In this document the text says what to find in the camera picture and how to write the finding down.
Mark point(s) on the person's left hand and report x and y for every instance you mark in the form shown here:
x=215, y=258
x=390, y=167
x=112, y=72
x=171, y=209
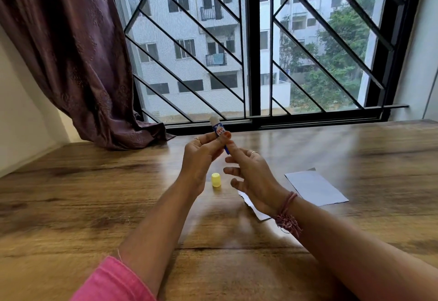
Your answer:
x=193, y=164

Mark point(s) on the person's right hand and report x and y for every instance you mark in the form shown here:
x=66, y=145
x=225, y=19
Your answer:
x=260, y=181

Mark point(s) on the person's right little finger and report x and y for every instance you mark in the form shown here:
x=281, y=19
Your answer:
x=236, y=184

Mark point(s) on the person's right middle finger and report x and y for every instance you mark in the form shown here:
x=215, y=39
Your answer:
x=234, y=161

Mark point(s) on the person's left thumb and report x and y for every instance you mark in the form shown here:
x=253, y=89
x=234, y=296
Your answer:
x=214, y=152

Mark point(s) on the blue glue stick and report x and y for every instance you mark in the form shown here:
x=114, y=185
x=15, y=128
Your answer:
x=219, y=128

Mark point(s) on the person's right forearm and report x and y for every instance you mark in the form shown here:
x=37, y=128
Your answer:
x=349, y=253

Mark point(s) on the person's left forearm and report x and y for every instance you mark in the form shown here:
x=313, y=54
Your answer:
x=160, y=229

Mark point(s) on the yellow glue stick cap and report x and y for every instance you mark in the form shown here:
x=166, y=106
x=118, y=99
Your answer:
x=216, y=180

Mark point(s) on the torn white paper piece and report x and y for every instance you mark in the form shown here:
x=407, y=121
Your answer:
x=255, y=210

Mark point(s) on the grey paper sheet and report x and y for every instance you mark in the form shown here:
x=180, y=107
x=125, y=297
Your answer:
x=316, y=187

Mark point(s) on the black window grille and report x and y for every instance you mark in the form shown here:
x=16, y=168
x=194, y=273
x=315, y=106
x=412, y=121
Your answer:
x=253, y=37

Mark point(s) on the white apartment building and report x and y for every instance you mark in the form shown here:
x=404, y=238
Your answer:
x=184, y=27

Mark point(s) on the green trees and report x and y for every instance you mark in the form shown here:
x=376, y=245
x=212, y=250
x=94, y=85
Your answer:
x=335, y=57

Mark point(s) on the pink sleeve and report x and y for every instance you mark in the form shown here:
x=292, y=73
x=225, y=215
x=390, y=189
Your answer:
x=109, y=282

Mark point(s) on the purple curtain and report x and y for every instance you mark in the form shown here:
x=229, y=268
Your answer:
x=68, y=54

